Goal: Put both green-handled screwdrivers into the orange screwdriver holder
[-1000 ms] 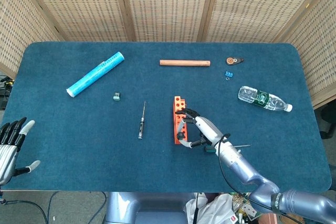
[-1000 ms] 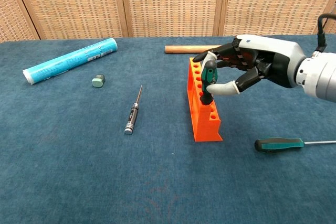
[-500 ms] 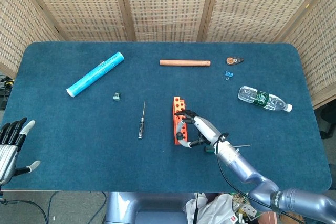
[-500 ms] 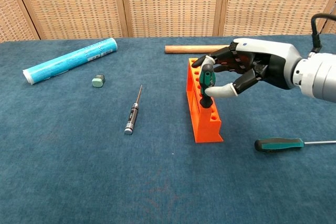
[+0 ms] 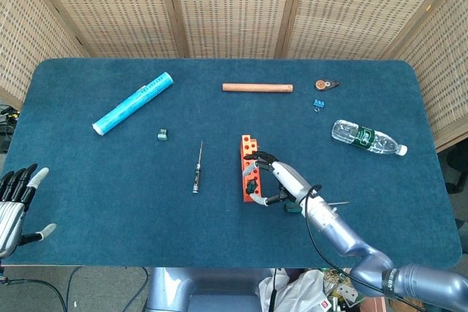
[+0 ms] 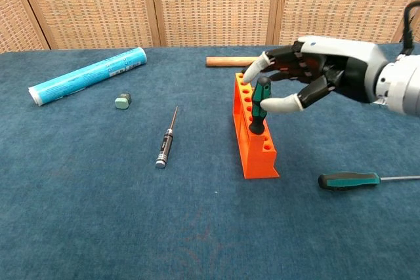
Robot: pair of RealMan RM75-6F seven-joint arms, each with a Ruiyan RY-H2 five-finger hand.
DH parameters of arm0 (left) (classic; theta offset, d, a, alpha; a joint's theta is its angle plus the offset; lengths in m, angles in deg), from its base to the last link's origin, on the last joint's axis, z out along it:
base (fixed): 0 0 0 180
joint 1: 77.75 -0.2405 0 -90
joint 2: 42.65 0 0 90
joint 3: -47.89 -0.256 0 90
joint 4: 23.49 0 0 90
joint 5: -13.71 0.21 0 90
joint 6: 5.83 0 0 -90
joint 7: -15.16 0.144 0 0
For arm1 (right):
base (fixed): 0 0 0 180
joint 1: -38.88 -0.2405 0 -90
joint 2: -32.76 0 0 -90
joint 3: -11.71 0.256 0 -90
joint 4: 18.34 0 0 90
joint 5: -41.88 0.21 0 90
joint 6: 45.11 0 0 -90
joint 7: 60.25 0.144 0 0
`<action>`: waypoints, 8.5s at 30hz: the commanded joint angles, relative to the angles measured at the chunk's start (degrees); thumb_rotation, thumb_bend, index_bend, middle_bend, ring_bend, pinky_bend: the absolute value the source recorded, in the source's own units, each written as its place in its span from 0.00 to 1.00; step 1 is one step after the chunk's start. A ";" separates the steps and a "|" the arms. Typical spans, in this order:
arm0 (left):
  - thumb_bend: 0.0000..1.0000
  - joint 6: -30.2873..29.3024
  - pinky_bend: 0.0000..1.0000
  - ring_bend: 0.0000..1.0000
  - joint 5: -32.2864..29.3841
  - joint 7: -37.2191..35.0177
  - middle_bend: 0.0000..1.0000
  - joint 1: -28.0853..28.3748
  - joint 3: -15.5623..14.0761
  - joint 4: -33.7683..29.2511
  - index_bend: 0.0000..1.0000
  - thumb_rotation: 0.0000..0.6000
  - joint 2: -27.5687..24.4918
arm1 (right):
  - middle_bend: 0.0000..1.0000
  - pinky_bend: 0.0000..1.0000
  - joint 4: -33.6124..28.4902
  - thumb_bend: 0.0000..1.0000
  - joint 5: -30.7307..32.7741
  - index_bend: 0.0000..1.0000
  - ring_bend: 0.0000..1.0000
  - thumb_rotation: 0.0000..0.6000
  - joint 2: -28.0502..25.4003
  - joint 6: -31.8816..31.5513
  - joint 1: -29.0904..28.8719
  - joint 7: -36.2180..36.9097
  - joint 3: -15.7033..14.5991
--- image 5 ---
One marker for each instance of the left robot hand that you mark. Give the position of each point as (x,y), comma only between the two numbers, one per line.
(9,217)

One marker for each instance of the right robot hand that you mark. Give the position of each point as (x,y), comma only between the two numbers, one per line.
(292,180)

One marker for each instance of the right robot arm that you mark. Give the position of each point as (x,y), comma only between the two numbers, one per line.
(340,231)

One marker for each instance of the orange bit holder block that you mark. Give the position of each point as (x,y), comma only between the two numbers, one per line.
(248,198)

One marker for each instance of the blue binder clip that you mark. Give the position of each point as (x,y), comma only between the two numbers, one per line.
(318,103)

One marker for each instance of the clear plastic water bottle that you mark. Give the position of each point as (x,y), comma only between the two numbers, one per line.
(365,137)

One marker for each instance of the black precision screwdriver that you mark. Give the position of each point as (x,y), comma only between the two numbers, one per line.
(196,177)

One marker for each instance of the wooden rod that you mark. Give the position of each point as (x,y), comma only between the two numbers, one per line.
(256,88)

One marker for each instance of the brown correction tape dispenser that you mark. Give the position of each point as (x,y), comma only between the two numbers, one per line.
(321,84)

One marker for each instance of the blue table cloth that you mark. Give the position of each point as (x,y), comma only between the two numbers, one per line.
(109,217)

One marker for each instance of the white plastic bag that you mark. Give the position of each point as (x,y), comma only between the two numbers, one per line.
(303,290)

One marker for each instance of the playing card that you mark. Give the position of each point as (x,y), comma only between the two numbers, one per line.
(345,293)

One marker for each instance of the blue-grey robot torso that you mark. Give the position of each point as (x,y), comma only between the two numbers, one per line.
(204,290)

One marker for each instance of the black chair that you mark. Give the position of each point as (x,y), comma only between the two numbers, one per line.
(459,169)

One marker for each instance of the light blue printed tube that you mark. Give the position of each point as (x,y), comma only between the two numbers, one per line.
(131,103)

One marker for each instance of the woven folding screen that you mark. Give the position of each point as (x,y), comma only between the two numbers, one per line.
(234,8)

